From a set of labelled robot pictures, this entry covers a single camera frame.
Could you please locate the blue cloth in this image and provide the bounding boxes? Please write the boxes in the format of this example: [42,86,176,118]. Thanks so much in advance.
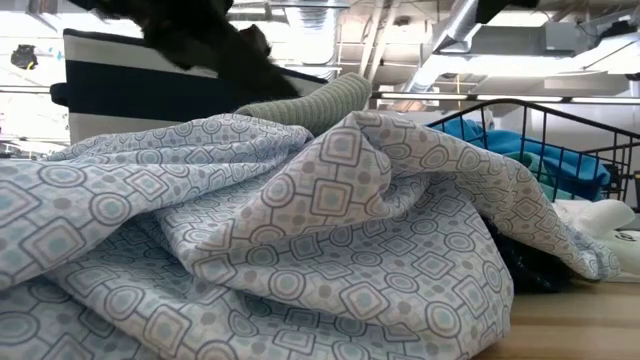
[432,118,612,201]

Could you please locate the pale geometric patterned cloth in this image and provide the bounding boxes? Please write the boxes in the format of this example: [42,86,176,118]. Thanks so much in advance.
[0,110,622,360]

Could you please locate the black ceiling device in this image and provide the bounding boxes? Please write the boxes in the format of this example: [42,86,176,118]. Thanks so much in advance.
[9,43,39,71]

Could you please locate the grey ribbed knit cloth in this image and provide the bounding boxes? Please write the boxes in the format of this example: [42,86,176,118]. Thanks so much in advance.
[234,72,373,137]

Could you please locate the navy dotted cloth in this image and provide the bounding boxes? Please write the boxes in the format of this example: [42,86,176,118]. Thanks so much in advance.
[482,215,576,295]

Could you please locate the silver ventilation duct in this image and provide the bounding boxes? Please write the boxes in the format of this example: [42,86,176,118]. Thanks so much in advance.
[399,0,501,94]

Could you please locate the black wire basket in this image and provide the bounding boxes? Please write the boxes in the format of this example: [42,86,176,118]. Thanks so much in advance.
[424,98,640,204]

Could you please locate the navy white striped fabric basket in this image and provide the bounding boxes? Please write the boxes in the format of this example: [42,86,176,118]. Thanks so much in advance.
[49,28,330,146]

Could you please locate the white cloth with black print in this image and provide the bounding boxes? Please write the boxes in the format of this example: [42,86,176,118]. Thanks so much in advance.
[552,198,640,282]

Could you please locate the ceiling light strip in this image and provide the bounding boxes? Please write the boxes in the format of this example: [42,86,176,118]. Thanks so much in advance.
[369,91,640,105]

